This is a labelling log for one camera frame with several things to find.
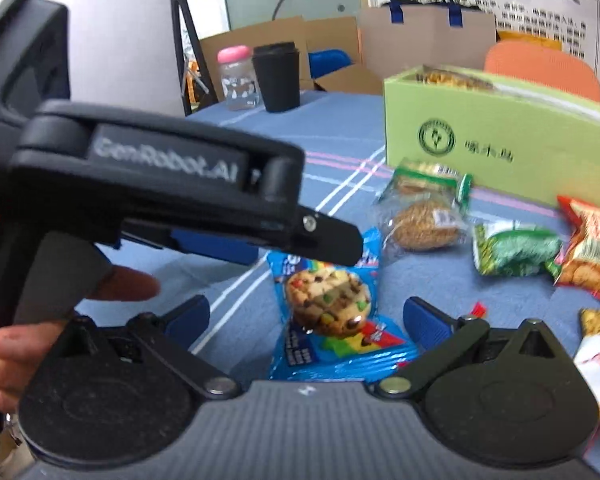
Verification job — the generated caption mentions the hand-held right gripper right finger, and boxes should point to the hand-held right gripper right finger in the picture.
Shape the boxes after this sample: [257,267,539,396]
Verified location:
[371,296,576,402]

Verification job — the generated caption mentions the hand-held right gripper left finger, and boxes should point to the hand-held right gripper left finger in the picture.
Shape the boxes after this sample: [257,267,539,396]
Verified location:
[37,296,241,402]

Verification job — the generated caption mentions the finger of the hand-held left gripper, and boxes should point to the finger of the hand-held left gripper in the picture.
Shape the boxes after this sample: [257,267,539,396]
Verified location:
[125,210,366,268]
[121,226,260,264]

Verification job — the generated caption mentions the blue cookie packet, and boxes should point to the blue cookie packet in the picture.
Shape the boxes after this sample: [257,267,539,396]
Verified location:
[266,227,419,382]

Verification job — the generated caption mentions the clear sesame cake packet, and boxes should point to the clear sesame cake packet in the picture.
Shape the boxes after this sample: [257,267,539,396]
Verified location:
[376,196,469,254]

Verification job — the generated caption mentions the clear packet green edge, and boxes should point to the clear packet green edge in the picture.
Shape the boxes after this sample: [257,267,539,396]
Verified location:
[379,158,474,202]

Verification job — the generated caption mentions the green snack packet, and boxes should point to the green snack packet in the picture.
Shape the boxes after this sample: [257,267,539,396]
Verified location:
[472,221,564,279]

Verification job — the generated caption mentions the red cracker packet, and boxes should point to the red cracker packet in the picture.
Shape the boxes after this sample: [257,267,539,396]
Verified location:
[549,195,600,312]

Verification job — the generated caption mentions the yellow clear snack packet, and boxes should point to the yellow clear snack packet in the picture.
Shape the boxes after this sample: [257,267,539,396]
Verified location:
[415,63,497,92]

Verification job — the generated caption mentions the green cardboard box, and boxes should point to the green cardboard box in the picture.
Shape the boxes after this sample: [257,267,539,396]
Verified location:
[382,64,600,217]

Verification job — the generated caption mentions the person's left hand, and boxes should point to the person's left hand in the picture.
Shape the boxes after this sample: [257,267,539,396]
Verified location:
[0,266,162,412]

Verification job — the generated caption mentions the blue striped tablecloth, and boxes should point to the blue striped tablecloth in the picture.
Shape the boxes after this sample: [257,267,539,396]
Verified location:
[0,90,600,480]

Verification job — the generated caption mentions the clear bottle pink cap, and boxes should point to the clear bottle pink cap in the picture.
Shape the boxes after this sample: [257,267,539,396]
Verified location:
[217,45,261,111]

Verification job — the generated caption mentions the black easel stand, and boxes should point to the black easel stand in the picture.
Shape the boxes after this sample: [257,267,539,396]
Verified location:
[169,0,219,117]

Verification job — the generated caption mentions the black cup with lid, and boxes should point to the black cup with lid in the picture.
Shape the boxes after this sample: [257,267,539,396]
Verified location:
[252,42,302,114]

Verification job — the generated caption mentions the blue plastic chair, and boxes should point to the blue plastic chair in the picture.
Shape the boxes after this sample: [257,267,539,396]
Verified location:
[307,48,354,81]

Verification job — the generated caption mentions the open cardboard box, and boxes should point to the open cardboard box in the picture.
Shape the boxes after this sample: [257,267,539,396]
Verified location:
[199,15,387,97]

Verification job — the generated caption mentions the orange chair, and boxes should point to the orange chair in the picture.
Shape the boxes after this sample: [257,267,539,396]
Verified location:
[483,40,600,104]

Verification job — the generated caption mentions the poster on cardboard board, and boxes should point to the poster on cardboard board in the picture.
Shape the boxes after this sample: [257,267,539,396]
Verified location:
[364,0,600,87]

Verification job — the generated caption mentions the brown paper bag blue handles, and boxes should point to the brown paper bag blue handles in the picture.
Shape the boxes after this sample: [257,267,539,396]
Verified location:
[356,0,499,82]

